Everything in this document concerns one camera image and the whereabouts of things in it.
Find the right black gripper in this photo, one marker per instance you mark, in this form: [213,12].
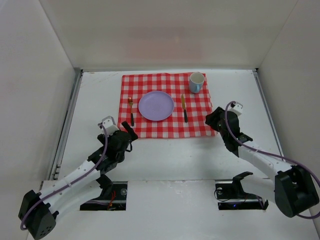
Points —
[215,119]

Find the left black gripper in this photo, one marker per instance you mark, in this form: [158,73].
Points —
[124,136]

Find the gold fork dark handle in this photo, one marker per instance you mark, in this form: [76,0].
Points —
[130,103]

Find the red white checkered cloth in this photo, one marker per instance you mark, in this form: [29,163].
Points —
[198,105]

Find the lilac round plate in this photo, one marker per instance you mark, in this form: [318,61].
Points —
[156,106]

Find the gold knife dark handle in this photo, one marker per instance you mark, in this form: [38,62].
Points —
[183,103]

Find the white mug blue outside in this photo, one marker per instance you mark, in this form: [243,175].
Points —
[195,82]

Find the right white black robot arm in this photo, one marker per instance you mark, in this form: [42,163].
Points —
[288,184]

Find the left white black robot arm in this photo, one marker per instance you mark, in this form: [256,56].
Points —
[40,211]

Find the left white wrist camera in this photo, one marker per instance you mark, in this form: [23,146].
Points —
[108,125]

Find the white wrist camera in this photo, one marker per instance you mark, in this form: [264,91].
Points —
[236,108]
[108,125]

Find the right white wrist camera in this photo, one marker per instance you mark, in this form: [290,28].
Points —
[236,108]

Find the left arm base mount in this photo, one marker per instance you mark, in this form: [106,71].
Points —
[112,199]

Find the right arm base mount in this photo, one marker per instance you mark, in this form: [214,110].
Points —
[230,197]

